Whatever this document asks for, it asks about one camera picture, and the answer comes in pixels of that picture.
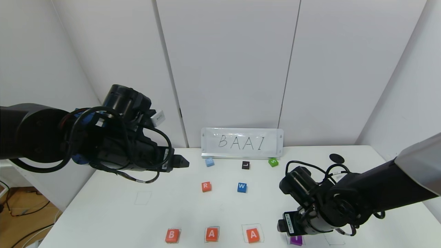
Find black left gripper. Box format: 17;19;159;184
129;131;190;173

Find orange letter B block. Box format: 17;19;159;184
165;228;181;244

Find orange letter A block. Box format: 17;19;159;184
246;228;261;244
205;227;220;242

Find white BAAI sign board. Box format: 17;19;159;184
201;127;284;159

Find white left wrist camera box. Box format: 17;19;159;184
151;110;166;127

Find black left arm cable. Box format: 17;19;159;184
7;106;172;184

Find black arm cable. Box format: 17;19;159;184
285;160;386;237
7;106;172;184

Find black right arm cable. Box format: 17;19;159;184
285;160;386;237

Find black floor cable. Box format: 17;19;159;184
12;224;55;248
0;179;52;218

